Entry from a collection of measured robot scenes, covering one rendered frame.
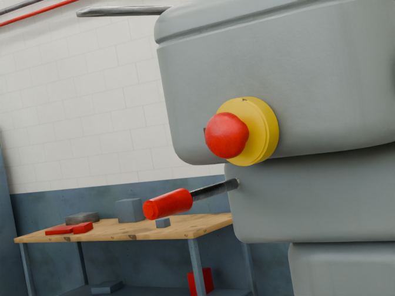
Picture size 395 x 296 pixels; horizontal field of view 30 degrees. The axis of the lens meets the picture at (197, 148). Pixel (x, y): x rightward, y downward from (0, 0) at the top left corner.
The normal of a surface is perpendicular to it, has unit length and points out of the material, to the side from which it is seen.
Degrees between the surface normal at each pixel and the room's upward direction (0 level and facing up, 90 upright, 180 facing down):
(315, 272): 90
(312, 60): 90
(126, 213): 90
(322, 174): 90
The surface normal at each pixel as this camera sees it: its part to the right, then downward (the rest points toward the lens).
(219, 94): -0.62, 0.15
